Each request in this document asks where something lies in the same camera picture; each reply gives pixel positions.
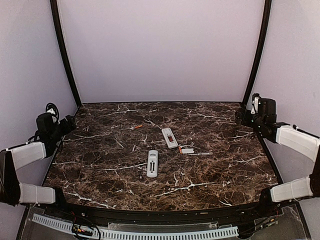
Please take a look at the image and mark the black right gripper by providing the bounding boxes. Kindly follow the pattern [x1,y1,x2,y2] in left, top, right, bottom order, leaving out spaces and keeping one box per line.
[235,107,264,131]

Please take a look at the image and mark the screwdriver with clear handle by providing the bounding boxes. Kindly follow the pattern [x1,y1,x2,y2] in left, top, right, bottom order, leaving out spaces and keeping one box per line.
[188,152,213,156]

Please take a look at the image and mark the white battery cover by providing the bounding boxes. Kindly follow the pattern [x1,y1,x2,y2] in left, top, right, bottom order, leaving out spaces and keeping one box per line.
[180,148,195,154]

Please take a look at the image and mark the orange battery table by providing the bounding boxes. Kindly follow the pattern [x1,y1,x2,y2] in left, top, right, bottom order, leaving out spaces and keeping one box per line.
[134,124,143,130]

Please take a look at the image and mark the white remote control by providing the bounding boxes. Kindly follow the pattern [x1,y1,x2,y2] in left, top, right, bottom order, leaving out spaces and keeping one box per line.
[161,127,178,149]
[146,150,159,178]

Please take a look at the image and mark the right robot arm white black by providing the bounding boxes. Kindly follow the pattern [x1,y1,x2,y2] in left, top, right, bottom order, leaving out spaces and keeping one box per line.
[235,93,320,217]

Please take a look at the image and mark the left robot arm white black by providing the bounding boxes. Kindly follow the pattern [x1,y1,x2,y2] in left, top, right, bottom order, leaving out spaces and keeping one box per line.
[0,112,76,218]

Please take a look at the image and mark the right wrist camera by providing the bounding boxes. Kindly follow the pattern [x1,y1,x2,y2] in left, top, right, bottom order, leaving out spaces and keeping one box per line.
[250,93,261,115]

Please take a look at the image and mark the black right frame post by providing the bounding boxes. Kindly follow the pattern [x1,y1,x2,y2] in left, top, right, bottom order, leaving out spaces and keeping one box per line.
[241,0,272,108]

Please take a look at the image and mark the black frame post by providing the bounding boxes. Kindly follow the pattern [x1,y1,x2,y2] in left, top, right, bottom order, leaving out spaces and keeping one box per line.
[49,0,82,108]
[241,0,272,108]

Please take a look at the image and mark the black front table rail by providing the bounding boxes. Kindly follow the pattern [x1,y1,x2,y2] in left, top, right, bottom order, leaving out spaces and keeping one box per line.
[39,199,283,227]

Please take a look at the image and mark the white slotted cable duct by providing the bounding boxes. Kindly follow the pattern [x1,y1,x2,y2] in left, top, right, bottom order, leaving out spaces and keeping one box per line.
[32,213,239,240]

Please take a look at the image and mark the black left frame post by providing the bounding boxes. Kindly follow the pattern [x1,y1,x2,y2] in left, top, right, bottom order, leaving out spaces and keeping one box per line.
[49,0,82,108]

